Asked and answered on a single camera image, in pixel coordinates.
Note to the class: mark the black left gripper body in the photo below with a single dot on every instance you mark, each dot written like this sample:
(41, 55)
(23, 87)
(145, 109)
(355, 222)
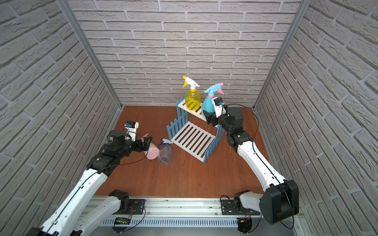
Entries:
(143, 144)

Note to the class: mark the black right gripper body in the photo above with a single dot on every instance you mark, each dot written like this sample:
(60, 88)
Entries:
(211, 118)

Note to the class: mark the teal pink spray bottle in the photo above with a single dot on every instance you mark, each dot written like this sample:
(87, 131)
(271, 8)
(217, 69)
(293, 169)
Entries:
(207, 105)

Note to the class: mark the pink white spray bottle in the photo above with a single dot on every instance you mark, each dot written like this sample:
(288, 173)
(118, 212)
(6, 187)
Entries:
(152, 153)

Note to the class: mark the yellow spray bottle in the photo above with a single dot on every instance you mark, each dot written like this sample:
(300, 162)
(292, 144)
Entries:
(192, 99)

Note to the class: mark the blue white slatted shelf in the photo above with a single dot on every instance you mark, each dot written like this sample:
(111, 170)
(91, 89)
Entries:
(191, 138)

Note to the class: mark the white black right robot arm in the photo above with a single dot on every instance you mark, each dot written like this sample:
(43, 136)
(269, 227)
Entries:
(280, 199)

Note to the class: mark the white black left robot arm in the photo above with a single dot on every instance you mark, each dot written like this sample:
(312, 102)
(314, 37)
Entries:
(65, 221)

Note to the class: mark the clear blue spray bottle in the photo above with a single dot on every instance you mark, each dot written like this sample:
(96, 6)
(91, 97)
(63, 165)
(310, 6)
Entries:
(165, 153)

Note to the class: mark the small green circuit board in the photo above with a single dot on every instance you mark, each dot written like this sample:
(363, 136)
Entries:
(122, 221)

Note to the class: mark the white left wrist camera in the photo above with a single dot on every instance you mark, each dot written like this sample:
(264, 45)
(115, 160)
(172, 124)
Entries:
(131, 128)

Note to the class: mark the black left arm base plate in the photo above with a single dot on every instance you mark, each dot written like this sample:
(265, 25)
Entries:
(132, 206)

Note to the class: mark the aluminium front rail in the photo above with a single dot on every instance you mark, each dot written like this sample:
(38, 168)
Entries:
(178, 213)

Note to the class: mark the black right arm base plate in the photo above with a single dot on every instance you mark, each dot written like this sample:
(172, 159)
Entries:
(231, 206)

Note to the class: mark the aluminium corner post right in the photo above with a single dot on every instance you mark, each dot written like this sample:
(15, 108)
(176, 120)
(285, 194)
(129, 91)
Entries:
(303, 7)

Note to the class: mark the aluminium corner post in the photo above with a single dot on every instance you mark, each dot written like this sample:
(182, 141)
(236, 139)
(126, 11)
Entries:
(75, 25)
(303, 7)

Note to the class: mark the aluminium corner post left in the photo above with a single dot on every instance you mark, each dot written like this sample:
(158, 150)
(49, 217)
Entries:
(75, 25)

